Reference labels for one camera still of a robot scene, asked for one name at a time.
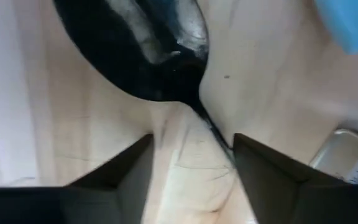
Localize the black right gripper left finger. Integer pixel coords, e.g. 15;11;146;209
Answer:
0;133;155;224

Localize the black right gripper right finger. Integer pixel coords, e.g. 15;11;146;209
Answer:
232;133;358;224

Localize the large black spoon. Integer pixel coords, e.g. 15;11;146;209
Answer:
52;0;236;162

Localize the green rectangular spice tin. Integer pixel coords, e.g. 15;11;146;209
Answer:
308;128;358;185

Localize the blue handled metal spoon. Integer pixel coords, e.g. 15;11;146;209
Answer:
313;0;358;56

